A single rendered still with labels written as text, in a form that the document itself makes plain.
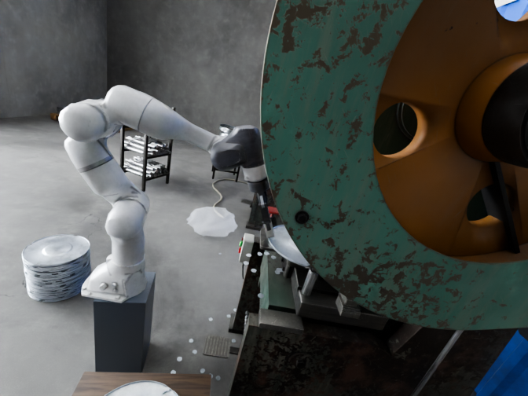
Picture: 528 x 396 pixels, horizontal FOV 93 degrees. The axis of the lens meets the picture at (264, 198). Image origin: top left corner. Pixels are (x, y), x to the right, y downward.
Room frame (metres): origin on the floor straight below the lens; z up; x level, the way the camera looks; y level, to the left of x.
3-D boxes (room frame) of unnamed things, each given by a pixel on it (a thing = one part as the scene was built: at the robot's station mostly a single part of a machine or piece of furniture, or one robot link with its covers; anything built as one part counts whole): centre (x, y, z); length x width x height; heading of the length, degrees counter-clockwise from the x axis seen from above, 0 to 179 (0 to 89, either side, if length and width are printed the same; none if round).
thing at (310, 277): (0.68, -0.21, 0.75); 0.03 x 0.03 x 0.10; 5
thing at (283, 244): (0.85, -0.20, 0.78); 0.29 x 0.29 x 0.01
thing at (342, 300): (0.70, -0.34, 0.76); 0.17 x 0.06 x 0.10; 5
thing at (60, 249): (1.10, 1.05, 0.25); 0.29 x 0.29 x 0.01
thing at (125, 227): (0.74, 0.44, 0.71); 0.18 x 0.11 x 0.25; 18
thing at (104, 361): (0.77, 0.45, 0.23); 0.18 x 0.18 x 0.45; 15
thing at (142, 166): (2.81, 1.48, 0.47); 0.46 x 0.43 x 0.95; 75
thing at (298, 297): (0.86, -0.32, 0.68); 0.45 x 0.30 x 0.06; 5
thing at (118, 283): (0.76, 0.49, 0.52); 0.22 x 0.19 x 0.14; 105
